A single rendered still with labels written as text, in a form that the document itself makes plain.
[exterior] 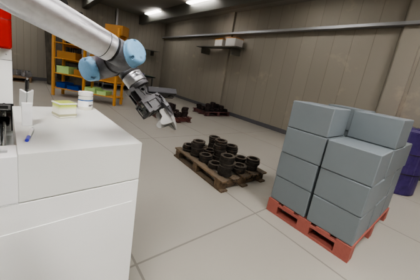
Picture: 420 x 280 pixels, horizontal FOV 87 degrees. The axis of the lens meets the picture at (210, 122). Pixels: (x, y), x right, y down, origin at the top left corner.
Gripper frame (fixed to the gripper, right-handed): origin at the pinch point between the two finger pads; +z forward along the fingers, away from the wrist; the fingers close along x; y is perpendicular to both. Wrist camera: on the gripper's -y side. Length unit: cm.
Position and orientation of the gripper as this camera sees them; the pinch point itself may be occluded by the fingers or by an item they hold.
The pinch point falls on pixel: (175, 125)
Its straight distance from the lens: 84.3
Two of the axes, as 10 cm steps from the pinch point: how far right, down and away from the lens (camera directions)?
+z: 6.0, 8.0, 0.4
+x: 5.4, -3.6, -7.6
